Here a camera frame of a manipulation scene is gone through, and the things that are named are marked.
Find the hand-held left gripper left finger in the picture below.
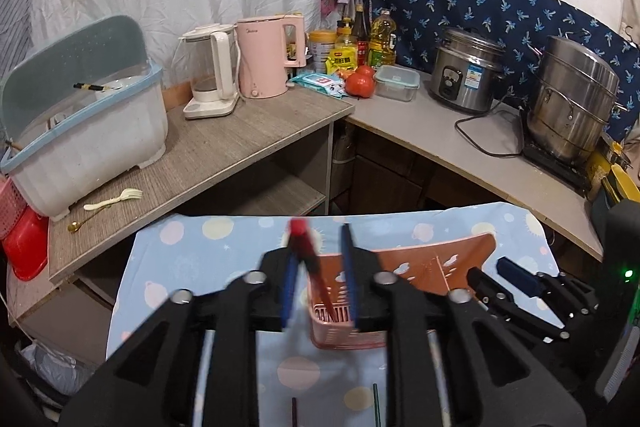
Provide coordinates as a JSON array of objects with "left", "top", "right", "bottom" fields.
[{"left": 59, "top": 221, "right": 321, "bottom": 427}]

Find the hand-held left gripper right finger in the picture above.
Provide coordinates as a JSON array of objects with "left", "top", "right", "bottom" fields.
[{"left": 340, "top": 223, "right": 587, "bottom": 427}]

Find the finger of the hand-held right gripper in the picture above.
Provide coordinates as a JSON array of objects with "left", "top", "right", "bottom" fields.
[
  {"left": 496, "top": 257, "right": 599, "bottom": 315},
  {"left": 466, "top": 267, "right": 573, "bottom": 344}
]

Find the red-tipped dark chopstick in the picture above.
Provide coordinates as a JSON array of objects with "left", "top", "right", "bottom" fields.
[{"left": 289, "top": 219, "right": 342, "bottom": 319}]

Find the pink perforated utensil holder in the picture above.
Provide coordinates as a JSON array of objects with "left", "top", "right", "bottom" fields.
[{"left": 306, "top": 234, "right": 498, "bottom": 351}]

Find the blue planet-print tablecloth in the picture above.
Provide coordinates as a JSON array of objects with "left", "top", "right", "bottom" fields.
[{"left": 106, "top": 202, "right": 564, "bottom": 427}]

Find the black induction cooker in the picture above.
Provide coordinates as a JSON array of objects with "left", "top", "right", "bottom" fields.
[{"left": 518, "top": 106, "right": 594, "bottom": 198}]

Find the dark box yellow edge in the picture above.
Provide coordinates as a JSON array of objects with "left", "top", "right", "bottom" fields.
[{"left": 585, "top": 139, "right": 640, "bottom": 210}]

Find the stainless steel steamer pot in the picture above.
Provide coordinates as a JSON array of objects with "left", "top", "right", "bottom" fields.
[{"left": 526, "top": 35, "right": 629, "bottom": 166}]

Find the large red tomato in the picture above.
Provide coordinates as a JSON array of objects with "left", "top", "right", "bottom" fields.
[{"left": 346, "top": 73, "right": 375, "bottom": 98}]

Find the cream plastic fork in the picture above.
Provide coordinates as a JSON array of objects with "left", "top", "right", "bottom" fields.
[{"left": 83, "top": 188, "right": 144, "bottom": 212}]

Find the teal wet wipes pack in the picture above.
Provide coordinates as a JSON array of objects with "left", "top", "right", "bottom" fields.
[{"left": 288, "top": 72, "right": 349, "bottom": 100}]

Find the clear food container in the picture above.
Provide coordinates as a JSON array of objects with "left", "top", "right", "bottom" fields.
[{"left": 372, "top": 65, "right": 420, "bottom": 103}]

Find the steel rice cooker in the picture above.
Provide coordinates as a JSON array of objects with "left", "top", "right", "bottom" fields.
[{"left": 428, "top": 27, "right": 507, "bottom": 116}]

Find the small gold spoon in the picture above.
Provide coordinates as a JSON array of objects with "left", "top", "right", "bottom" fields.
[{"left": 68, "top": 206, "right": 110, "bottom": 235}]

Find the yellow seasoning packet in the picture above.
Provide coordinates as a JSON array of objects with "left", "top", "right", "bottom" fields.
[{"left": 325, "top": 48, "right": 359, "bottom": 76}]

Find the white glass electric kettle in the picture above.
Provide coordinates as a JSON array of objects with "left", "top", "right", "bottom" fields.
[{"left": 179, "top": 24, "right": 240, "bottom": 121}]

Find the pink electric kettle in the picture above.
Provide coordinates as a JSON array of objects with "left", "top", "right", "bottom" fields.
[{"left": 235, "top": 13, "right": 307, "bottom": 100}]

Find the white dish bin blue lid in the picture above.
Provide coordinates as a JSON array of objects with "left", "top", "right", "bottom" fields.
[{"left": 0, "top": 14, "right": 169, "bottom": 222}]

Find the yellow cooking oil bottle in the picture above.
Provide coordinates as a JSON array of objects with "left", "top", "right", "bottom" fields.
[{"left": 368, "top": 9, "right": 399, "bottom": 68}]

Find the dark sauce bottle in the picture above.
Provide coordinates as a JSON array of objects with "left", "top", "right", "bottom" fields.
[{"left": 350, "top": 3, "right": 371, "bottom": 68}]

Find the grey plastic bag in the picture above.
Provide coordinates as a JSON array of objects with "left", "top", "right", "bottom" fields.
[{"left": 19, "top": 341, "right": 95, "bottom": 400}]

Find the red plastic basin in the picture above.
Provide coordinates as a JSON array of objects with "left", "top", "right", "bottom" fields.
[{"left": 2, "top": 208, "right": 50, "bottom": 282}]

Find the navy leaf-print cloth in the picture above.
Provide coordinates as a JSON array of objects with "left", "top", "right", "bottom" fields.
[{"left": 366, "top": 0, "right": 640, "bottom": 144}]

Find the pink plastic basket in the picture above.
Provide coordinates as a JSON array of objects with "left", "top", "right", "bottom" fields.
[{"left": 0, "top": 173, "right": 27, "bottom": 240}]

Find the black power cable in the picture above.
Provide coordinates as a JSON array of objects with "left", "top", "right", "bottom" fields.
[{"left": 454, "top": 94, "right": 527, "bottom": 158}]

